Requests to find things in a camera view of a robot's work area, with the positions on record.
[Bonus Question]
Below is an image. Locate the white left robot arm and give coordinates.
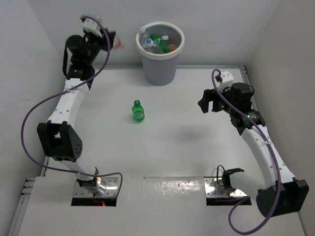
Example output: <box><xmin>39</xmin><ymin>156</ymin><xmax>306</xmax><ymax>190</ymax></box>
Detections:
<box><xmin>37</xmin><ymin>31</ymin><xmax>116</xmax><ymax>189</ymax></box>

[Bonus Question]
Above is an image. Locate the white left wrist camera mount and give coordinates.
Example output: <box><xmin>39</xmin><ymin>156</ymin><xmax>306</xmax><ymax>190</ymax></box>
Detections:
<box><xmin>81</xmin><ymin>16</ymin><xmax>102</xmax><ymax>37</ymax></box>

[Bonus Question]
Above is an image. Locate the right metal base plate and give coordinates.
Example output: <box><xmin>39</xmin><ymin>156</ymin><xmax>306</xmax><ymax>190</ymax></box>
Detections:
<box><xmin>204</xmin><ymin>177</ymin><xmax>247</xmax><ymax>199</ymax></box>

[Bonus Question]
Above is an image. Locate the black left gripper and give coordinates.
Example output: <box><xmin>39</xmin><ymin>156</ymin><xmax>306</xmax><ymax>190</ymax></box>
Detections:
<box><xmin>84</xmin><ymin>28</ymin><xmax>115</xmax><ymax>65</ymax></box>

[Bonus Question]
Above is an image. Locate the red cap cola bottle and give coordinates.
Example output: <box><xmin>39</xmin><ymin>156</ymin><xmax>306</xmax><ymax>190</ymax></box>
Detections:
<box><xmin>112</xmin><ymin>34</ymin><xmax>124</xmax><ymax>50</ymax></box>

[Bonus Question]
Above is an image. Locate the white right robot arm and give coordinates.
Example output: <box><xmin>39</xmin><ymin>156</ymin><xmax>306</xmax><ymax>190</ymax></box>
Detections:
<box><xmin>198</xmin><ymin>83</ymin><xmax>309</xmax><ymax>217</ymax></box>

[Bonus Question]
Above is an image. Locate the grey plastic waste bin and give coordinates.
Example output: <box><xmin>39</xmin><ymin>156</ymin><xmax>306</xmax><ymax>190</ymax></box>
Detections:
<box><xmin>136</xmin><ymin>22</ymin><xmax>185</xmax><ymax>86</ymax></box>

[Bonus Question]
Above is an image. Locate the aluminium frame rail left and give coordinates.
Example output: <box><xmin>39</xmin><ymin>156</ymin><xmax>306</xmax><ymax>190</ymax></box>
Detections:
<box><xmin>7</xmin><ymin>65</ymin><xmax>82</xmax><ymax>236</ymax></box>

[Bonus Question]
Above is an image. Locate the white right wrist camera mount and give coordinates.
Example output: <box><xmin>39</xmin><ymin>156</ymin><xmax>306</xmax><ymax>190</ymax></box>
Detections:
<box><xmin>215</xmin><ymin>71</ymin><xmax>234</xmax><ymax>91</ymax></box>

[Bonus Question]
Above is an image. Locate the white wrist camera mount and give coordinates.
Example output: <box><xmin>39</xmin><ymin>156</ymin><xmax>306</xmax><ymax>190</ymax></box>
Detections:
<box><xmin>81</xmin><ymin>16</ymin><xmax>102</xmax><ymax>37</ymax></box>
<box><xmin>215</xmin><ymin>71</ymin><xmax>234</xmax><ymax>91</ymax></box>

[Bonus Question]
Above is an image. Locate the metal base plate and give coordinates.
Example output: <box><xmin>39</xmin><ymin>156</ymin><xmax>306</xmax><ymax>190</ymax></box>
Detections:
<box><xmin>73</xmin><ymin>177</ymin><xmax>120</xmax><ymax>198</ymax></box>
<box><xmin>204</xmin><ymin>177</ymin><xmax>247</xmax><ymax>199</ymax></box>

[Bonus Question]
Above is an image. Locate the large clear bottle white cap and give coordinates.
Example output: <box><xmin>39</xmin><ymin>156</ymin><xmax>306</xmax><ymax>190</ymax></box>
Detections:
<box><xmin>161</xmin><ymin>35</ymin><xmax>169</xmax><ymax>41</ymax></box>

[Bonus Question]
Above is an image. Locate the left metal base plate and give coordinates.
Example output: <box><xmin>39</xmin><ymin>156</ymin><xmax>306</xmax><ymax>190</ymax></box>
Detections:
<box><xmin>73</xmin><ymin>177</ymin><xmax>120</xmax><ymax>198</ymax></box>

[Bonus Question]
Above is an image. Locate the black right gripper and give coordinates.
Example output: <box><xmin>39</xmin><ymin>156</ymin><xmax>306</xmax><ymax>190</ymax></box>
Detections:
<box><xmin>198</xmin><ymin>84</ymin><xmax>236</xmax><ymax>115</ymax></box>

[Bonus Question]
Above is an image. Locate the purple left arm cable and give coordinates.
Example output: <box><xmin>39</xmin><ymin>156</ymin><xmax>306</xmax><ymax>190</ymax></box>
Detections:
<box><xmin>21</xmin><ymin>15</ymin><xmax>123</xmax><ymax>195</ymax></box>

